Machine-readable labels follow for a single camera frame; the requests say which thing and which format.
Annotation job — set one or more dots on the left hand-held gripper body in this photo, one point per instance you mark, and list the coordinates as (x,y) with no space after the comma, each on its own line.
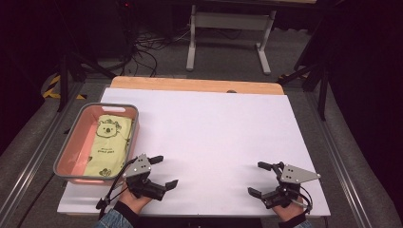
(139,177)

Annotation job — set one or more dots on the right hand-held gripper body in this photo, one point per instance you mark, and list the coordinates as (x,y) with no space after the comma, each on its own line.
(290,183)

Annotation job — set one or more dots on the green koala-print cloth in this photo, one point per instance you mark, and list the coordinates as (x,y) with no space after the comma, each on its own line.
(109,148)

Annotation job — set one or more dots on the pink basket with grey rim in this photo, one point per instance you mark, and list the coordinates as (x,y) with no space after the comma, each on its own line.
(80,142)

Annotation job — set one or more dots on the person's left hand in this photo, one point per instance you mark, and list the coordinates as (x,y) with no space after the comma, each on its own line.
(134,202)

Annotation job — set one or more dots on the person's right hand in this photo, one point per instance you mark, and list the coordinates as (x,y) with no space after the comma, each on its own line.
(290,210)

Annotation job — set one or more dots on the black tripod stand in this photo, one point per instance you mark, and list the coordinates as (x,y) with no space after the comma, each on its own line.
(68,76)
(321,85)

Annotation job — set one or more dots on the yellow and black hazard tape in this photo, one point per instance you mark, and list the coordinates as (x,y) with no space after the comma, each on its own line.
(52,90)

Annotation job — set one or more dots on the aluminium floor rail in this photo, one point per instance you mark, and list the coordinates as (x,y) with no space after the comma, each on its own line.
(342,158)
(34,158)

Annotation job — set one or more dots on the white metal desk frame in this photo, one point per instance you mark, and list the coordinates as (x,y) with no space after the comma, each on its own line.
(231,20)

